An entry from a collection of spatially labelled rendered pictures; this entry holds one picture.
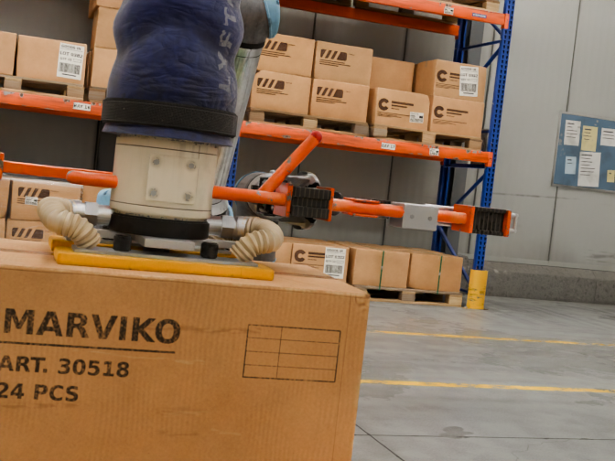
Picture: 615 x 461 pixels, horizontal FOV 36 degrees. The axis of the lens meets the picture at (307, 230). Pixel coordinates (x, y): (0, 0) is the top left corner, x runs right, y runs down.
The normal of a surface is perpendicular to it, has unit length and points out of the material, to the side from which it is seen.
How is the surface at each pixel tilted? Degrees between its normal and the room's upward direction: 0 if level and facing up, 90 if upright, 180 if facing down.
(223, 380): 90
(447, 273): 94
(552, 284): 90
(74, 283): 90
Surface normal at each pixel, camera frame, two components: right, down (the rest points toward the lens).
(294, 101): 0.36, 0.10
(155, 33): -0.40, -0.25
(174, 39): 0.17, -0.15
